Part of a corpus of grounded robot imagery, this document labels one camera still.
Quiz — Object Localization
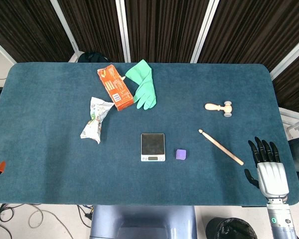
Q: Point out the wooden drumstick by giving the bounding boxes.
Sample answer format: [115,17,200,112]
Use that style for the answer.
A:
[198,128,245,166]

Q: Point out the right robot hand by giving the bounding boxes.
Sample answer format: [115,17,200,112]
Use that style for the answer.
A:
[244,136,290,204]

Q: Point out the small wooden mallet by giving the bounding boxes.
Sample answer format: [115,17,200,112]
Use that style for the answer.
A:
[204,100,233,118]

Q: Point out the white metal rack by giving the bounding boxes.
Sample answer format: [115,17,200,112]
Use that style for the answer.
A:
[279,107,299,139]

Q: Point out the orange cardboard box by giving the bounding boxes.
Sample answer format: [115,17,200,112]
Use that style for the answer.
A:
[97,64,135,112]

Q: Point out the black bag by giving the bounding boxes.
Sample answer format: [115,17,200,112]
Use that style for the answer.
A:
[77,51,110,63]

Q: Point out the black floor cables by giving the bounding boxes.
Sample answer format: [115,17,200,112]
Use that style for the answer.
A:
[0,203,42,239]

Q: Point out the black trash bin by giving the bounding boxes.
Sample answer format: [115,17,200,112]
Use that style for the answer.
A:
[205,217,258,239]

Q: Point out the crumpled white snack bag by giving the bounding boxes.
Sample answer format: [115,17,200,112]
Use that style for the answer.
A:
[80,96,115,144]

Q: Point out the purple cube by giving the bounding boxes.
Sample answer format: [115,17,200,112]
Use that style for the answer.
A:
[175,148,188,160]

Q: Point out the green rubber glove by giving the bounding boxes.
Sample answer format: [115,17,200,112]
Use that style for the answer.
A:
[125,59,157,111]

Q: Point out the blue table mat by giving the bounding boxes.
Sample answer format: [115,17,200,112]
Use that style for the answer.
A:
[0,62,299,206]

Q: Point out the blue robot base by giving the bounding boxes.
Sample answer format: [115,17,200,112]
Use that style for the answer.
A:
[89,205,198,239]

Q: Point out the small digital scale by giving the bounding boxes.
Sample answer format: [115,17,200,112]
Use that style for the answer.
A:
[140,133,166,162]

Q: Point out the grey floor cable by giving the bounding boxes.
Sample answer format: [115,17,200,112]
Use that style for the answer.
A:
[27,208,74,239]

